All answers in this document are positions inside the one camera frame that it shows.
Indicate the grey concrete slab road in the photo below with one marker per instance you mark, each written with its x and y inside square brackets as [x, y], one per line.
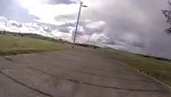
[81, 81]

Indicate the grass field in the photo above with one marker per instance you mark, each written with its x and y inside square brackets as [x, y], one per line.
[2, 45]
[164, 70]

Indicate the distant low hill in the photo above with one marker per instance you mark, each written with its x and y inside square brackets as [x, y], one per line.
[35, 36]

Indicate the tall street lamp pole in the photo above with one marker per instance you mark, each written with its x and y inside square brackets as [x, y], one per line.
[77, 22]

